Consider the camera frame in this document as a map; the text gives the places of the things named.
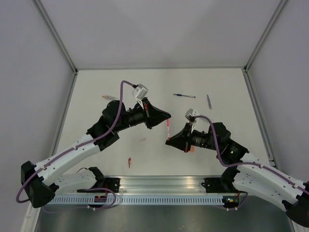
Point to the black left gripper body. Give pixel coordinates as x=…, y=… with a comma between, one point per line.
x=135, y=117

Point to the orange highlighter pen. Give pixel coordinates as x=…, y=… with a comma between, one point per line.
x=110, y=98

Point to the aluminium frame post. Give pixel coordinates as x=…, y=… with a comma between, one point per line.
x=266, y=32
x=55, y=35

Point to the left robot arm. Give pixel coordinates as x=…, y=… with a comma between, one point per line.
x=46, y=179

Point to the left aluminium frame post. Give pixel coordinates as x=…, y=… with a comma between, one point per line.
x=55, y=35

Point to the purple grey marker pen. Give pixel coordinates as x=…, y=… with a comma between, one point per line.
x=209, y=102

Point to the blue gel pen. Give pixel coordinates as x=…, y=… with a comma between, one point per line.
x=182, y=95

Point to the white slotted cable duct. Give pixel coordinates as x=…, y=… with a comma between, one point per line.
x=138, y=200

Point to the aluminium mounting rail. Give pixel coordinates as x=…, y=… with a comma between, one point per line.
x=175, y=184

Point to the right aluminium frame post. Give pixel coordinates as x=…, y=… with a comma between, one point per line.
x=266, y=32

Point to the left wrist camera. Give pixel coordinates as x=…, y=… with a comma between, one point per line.
x=139, y=92

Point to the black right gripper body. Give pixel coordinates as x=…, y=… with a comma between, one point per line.
x=199, y=139

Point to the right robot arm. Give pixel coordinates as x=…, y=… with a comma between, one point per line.
x=247, y=173

